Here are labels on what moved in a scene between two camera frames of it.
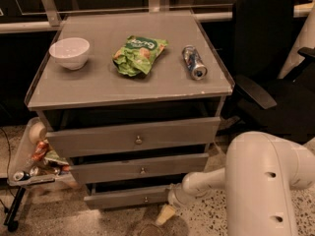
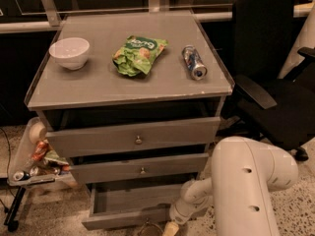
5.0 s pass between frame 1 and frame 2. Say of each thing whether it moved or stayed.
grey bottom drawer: moved
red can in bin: stayed
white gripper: moved
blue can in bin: stayed
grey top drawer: stayed
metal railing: stayed
